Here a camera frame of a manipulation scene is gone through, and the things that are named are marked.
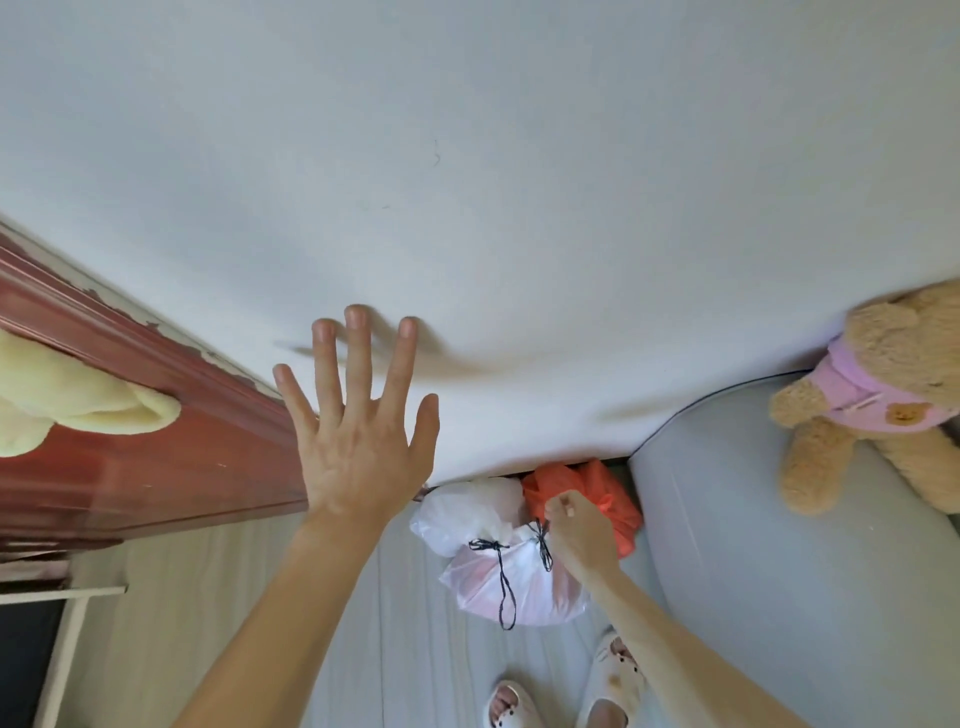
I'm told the person's left hand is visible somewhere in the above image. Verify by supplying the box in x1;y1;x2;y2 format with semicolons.
273;303;441;531

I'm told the person's right hand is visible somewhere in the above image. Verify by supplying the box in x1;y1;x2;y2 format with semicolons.
543;490;624;585

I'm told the white pink drawstring bag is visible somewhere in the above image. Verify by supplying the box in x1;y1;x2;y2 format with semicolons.
438;520;591;632

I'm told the person's left forearm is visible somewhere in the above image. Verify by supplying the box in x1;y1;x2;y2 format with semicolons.
171;511;393;728

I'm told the person's right forearm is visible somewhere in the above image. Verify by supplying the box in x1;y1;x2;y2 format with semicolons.
588;564;813;728

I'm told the orange plastic bag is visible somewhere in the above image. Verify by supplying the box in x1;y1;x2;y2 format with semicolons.
522;459;645;560

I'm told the white plastic bag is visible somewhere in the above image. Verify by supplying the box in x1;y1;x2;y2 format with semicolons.
409;477;528;559

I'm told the white cartoon slipper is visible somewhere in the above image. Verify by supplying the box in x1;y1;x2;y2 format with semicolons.
483;679;543;728
576;627;648;728

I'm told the pale yellow plush toy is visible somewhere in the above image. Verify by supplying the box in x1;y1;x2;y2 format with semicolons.
0;327;183;459

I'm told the grey upholstered sofa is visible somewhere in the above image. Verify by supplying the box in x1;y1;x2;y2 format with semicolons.
627;372;960;728

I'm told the brown teddy bear purple outfit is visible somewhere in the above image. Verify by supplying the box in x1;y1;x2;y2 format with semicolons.
768;278;960;517

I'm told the white metal frame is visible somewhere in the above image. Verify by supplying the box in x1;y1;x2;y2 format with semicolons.
0;585;129;728

